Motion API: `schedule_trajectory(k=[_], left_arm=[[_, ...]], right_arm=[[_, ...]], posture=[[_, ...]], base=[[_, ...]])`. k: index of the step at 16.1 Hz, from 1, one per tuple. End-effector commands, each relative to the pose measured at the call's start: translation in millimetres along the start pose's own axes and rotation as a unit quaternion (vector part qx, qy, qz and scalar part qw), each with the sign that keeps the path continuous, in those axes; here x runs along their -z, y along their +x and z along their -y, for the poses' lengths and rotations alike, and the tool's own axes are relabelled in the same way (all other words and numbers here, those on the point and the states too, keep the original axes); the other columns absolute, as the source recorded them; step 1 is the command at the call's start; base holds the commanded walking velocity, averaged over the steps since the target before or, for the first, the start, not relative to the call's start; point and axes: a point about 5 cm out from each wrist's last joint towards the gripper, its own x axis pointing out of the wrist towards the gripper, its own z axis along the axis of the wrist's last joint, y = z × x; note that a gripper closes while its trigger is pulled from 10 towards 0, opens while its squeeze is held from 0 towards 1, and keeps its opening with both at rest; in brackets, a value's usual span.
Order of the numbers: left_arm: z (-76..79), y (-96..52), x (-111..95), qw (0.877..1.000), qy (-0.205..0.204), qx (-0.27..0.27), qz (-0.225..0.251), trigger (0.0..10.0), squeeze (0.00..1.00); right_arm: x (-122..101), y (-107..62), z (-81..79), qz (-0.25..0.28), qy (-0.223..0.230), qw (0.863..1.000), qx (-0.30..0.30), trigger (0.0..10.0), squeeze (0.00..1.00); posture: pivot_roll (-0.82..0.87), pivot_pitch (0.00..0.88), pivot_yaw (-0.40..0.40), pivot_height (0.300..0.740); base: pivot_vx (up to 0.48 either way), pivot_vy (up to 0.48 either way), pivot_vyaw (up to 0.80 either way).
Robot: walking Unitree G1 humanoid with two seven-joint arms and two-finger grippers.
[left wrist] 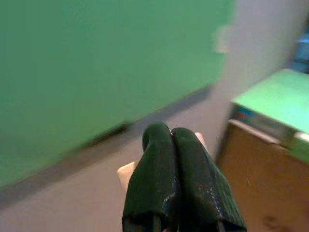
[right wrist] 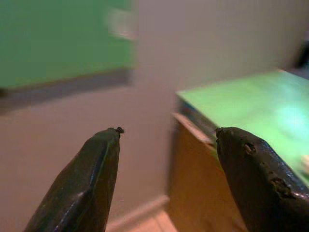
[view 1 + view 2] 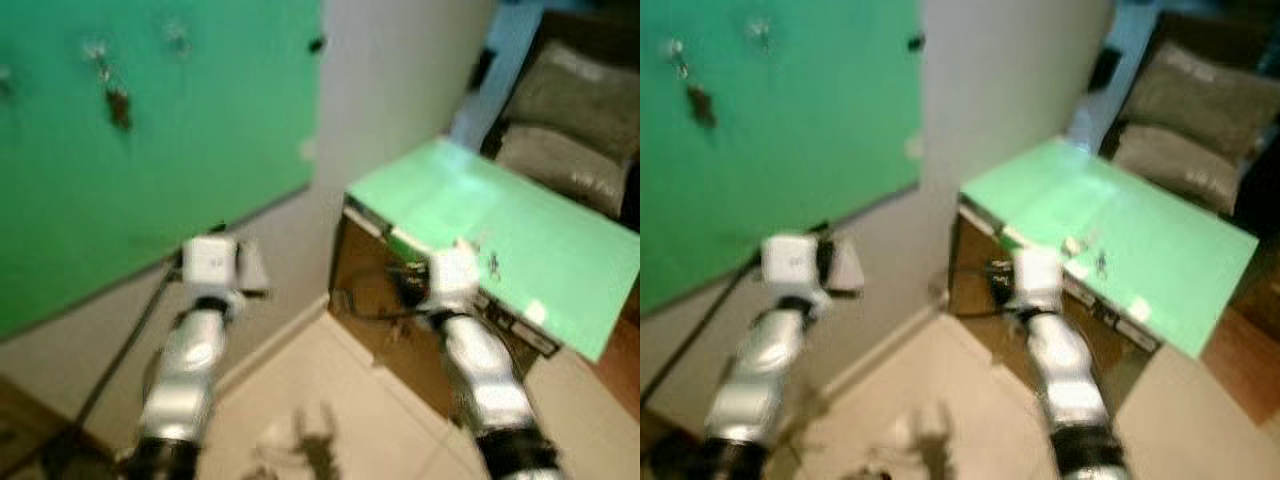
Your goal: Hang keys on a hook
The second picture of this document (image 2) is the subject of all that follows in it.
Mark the green table cover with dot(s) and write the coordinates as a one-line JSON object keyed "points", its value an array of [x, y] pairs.
{"points": [[253, 104]]}

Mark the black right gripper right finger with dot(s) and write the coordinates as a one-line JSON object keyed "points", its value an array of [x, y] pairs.
{"points": [[260, 183]]}

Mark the white paper sheet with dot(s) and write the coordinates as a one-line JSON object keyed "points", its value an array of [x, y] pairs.
{"points": [[120, 24]]}

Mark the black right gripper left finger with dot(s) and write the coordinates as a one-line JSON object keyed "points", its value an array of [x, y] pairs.
{"points": [[84, 183]]}

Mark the green wall sheet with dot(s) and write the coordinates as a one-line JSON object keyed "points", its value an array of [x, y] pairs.
{"points": [[60, 41]]}

